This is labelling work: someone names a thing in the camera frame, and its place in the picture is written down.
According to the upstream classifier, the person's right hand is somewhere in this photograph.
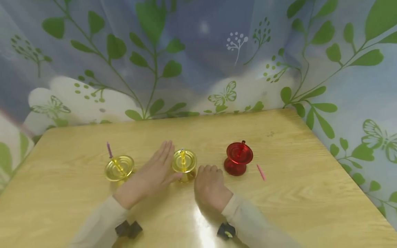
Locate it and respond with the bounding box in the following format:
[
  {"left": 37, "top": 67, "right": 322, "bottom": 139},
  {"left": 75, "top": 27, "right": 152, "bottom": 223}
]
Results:
[{"left": 194, "top": 164, "right": 233, "bottom": 213}]

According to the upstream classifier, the person's right forearm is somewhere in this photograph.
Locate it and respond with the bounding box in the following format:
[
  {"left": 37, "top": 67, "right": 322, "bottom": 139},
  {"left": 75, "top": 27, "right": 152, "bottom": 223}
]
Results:
[{"left": 221, "top": 194, "right": 302, "bottom": 248}]

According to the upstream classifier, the gold candle holder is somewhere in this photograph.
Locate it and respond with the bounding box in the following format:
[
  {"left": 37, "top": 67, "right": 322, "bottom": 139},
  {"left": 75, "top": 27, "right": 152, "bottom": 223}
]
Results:
[
  {"left": 104, "top": 155, "right": 135, "bottom": 184},
  {"left": 171, "top": 148, "right": 198, "bottom": 183}
]

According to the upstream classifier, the black wrist band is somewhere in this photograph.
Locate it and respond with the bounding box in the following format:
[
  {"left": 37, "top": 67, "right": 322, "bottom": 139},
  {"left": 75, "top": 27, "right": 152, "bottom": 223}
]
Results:
[
  {"left": 217, "top": 222, "right": 236, "bottom": 241},
  {"left": 115, "top": 220, "right": 143, "bottom": 239}
]

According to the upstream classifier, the pink candle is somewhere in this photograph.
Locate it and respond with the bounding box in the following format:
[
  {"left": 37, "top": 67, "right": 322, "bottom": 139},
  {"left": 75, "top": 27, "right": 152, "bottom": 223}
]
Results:
[{"left": 256, "top": 164, "right": 267, "bottom": 182}]

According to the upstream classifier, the person's left forearm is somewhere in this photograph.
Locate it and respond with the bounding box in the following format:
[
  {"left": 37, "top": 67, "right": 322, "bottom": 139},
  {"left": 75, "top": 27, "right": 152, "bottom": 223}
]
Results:
[{"left": 70, "top": 195, "right": 130, "bottom": 248}]

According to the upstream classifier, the red candle holder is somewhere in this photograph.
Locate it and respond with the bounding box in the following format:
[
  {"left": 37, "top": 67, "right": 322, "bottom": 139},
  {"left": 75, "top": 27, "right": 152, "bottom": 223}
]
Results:
[{"left": 223, "top": 140, "right": 254, "bottom": 177}]

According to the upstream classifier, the person's left hand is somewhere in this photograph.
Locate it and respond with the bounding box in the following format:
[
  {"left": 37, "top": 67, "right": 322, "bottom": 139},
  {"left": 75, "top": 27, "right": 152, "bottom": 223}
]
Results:
[{"left": 113, "top": 140, "right": 183, "bottom": 210}]

